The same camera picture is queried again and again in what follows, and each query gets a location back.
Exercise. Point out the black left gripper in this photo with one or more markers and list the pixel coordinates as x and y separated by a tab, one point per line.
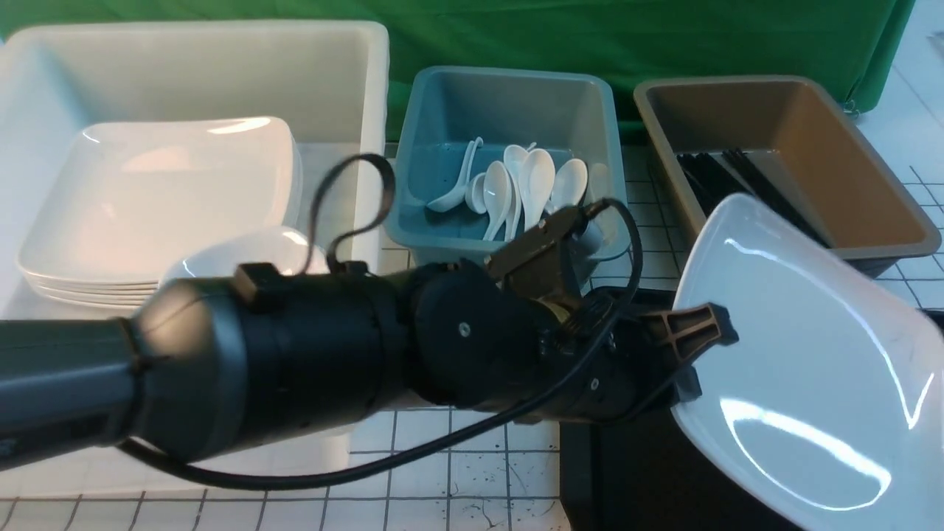
614	382

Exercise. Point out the large white square plate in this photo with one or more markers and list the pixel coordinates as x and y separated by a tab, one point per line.
828	408

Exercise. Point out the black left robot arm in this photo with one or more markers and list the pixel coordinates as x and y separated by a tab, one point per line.
209	366

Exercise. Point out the black serving tray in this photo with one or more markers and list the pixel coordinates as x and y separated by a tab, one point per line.
647	475

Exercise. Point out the black chopsticks in bin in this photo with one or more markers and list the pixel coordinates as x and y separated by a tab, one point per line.
713	179

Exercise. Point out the brown plastic bin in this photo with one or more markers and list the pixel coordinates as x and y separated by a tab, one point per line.
804	144

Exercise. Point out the small white spoon behind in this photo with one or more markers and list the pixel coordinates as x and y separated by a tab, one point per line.
475	194

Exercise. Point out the teal plastic bin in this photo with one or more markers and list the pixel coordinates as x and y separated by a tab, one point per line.
569	115

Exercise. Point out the green backdrop cloth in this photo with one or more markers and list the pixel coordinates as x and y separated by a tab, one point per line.
847	47

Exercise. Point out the stack of white bowls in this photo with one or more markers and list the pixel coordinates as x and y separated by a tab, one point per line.
283	246

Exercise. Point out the large white plastic tub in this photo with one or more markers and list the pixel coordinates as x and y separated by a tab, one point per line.
326	79

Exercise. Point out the stack of white square plates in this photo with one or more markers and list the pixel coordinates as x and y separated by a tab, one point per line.
133	198

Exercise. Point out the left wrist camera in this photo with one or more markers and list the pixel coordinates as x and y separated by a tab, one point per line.
540	263

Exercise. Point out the white spoon long handle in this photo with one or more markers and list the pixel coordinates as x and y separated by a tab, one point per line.
513	158

